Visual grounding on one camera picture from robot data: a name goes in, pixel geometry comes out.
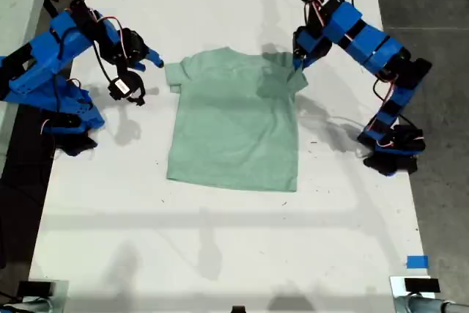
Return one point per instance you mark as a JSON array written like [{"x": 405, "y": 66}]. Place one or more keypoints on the pale green t-shirt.
[{"x": 231, "y": 126}]

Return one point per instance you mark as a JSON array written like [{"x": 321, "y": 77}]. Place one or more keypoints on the black camera box white label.
[{"x": 119, "y": 88}]

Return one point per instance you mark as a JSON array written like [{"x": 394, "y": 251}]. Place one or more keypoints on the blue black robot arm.
[
  {"x": 370, "y": 45},
  {"x": 44, "y": 67}
]

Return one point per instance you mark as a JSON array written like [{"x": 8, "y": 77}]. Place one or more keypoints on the blue tape strip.
[{"x": 417, "y": 261}]

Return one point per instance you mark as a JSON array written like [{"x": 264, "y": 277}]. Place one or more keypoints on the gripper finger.
[
  {"x": 307, "y": 63},
  {"x": 297, "y": 43},
  {"x": 137, "y": 66},
  {"x": 154, "y": 57}
]

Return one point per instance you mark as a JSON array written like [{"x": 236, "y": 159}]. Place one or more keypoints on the small black box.
[
  {"x": 421, "y": 285},
  {"x": 34, "y": 288}
]

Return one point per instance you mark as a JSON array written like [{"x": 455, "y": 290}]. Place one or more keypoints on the black stand leg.
[{"x": 48, "y": 4}]

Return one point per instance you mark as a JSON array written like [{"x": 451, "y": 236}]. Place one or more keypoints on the black looped camera mount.
[{"x": 138, "y": 85}]

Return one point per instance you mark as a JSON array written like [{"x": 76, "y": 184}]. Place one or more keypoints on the small black stand foot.
[{"x": 238, "y": 310}]

